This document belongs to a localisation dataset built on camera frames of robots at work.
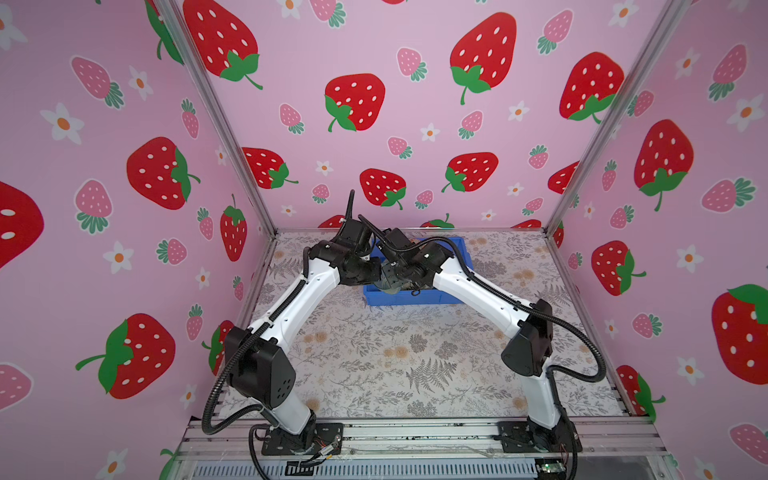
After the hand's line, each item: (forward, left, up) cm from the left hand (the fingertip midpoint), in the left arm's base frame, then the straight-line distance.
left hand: (377, 273), depth 83 cm
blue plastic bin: (+1, +1, -13) cm, 13 cm away
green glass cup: (-7, -4, +6) cm, 10 cm away
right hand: (+2, -4, 0) cm, 5 cm away
